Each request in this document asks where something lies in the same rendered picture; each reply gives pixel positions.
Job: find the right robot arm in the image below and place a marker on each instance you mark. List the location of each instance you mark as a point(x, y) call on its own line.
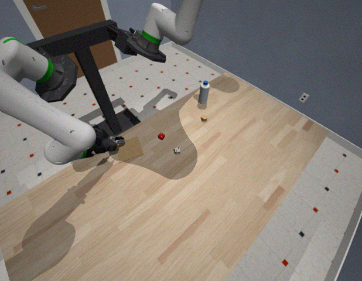
point(71, 136)

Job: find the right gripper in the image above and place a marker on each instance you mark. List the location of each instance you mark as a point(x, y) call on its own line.
point(103, 146)

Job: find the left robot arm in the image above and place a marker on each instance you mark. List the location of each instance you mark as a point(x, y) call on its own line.
point(161, 22)

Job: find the grey bottle with blue cap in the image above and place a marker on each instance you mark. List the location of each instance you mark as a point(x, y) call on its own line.
point(204, 91)

